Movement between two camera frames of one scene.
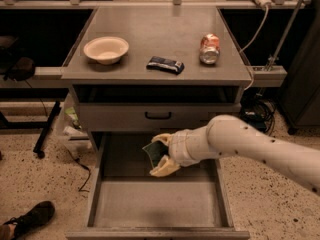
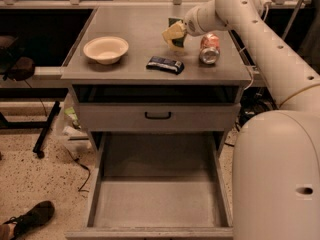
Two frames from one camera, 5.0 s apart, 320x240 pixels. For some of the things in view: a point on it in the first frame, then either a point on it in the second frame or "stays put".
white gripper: (180, 147) to (190, 24)
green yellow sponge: (156, 151) to (176, 31)
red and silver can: (209, 52) stays put
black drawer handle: (157, 117) stays put
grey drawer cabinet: (140, 72) stays put
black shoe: (38, 215) stays put
